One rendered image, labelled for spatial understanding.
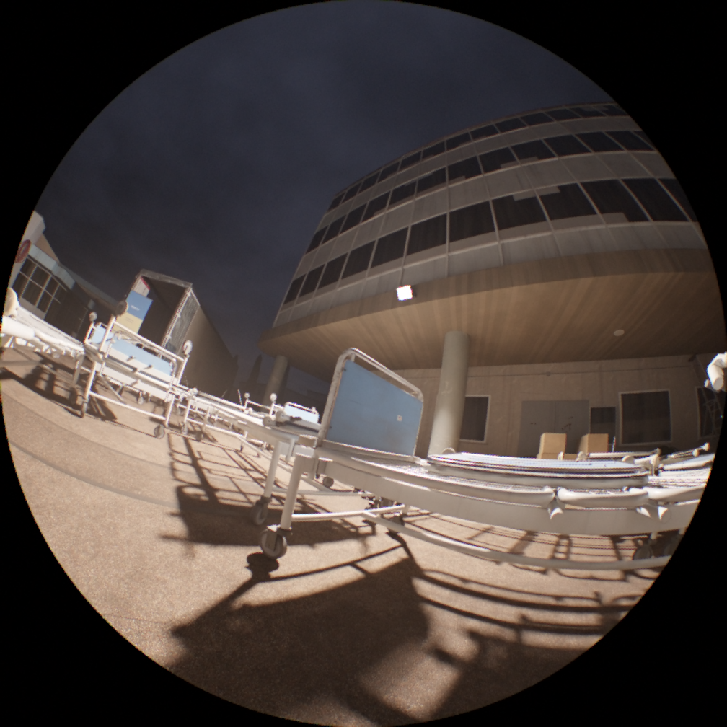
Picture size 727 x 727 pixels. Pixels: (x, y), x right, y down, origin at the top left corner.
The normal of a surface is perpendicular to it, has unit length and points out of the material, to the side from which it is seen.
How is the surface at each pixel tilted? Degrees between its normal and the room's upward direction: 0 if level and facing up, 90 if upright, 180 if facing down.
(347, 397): 90
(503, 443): 90
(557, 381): 90
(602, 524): 90
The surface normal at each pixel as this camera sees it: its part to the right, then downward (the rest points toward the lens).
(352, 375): 0.75, -0.04
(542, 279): -0.63, -0.37
